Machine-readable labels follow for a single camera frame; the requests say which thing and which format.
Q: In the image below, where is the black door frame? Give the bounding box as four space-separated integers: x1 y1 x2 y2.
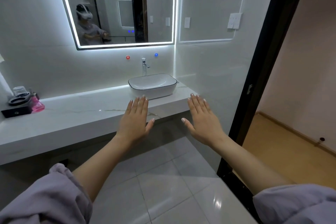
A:
216 0 313 224

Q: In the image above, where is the lit wall mirror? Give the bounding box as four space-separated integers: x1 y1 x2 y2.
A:
54 0 179 51

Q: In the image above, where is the white basin with black rim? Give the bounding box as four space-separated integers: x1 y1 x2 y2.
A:
128 74 178 100

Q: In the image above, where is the lilac right sleeve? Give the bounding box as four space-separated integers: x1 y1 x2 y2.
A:
253 183 336 224

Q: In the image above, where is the clear glass cup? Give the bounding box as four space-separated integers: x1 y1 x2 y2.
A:
13 86 27 98

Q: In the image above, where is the wooden baseboard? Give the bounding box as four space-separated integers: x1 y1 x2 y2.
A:
257 111 336 158

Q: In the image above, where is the white towel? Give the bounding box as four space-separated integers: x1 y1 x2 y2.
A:
0 53 12 101

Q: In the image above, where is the lilac sleeve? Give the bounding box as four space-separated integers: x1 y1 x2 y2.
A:
253 183 336 224
0 163 94 224

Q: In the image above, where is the white double wall switch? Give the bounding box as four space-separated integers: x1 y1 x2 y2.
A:
227 13 243 30

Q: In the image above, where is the person's right hand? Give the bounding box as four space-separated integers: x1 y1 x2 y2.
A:
181 94 227 147

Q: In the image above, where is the chrome faucet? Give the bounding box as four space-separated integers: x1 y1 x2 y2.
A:
141 58 151 77

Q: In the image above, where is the person's right forearm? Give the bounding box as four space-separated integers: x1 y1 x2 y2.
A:
209 135 293 200

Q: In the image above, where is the black tray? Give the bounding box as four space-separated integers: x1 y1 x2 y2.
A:
1 104 34 119

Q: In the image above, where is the person's left forearm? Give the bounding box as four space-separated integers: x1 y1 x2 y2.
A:
71 135 144 203

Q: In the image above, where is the lilac left sleeve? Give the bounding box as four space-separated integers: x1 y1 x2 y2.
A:
0 163 94 224

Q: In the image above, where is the person's left hand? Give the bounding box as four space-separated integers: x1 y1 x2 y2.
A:
117 95 155 144

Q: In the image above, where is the pink translucent bottle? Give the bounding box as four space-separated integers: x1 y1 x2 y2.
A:
31 94 46 114

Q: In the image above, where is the black round cup holder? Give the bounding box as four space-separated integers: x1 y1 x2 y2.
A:
8 94 31 106

